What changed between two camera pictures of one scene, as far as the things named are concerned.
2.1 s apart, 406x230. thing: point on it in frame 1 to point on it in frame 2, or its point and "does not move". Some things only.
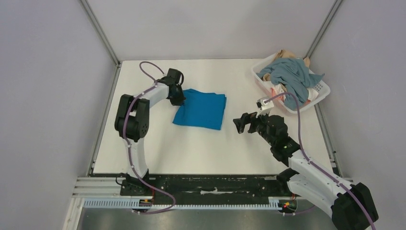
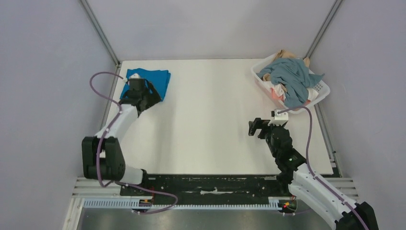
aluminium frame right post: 323,28 does not move
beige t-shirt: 285,54 does not move
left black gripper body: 178,98 to 145,96
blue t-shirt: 203,109 to 159,79
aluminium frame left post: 118,65 does not move
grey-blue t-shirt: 294,76 does not move
